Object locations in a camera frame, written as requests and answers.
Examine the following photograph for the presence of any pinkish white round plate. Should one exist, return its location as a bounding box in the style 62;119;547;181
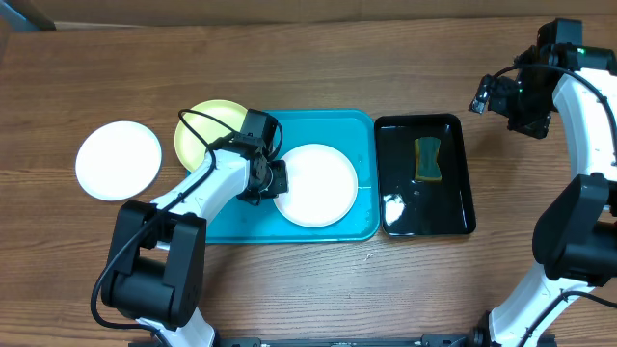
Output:
274;144;359;228

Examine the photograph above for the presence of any green and yellow sponge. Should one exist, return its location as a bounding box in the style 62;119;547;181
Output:
414;137;442;182

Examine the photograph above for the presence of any yellow-green round plate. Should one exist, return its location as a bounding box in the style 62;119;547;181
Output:
174;99;248;172

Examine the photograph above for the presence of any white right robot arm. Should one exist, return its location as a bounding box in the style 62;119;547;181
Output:
462;40;616;346

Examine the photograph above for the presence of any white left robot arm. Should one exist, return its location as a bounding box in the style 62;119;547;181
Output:
90;134;287;346

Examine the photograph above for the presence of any teal plastic tray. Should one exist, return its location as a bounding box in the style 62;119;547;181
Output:
206;109;380;244

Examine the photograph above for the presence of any black rectangular tray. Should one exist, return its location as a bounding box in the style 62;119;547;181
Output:
374;114;476;237

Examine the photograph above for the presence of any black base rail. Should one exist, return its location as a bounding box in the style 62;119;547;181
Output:
127;333;558;347

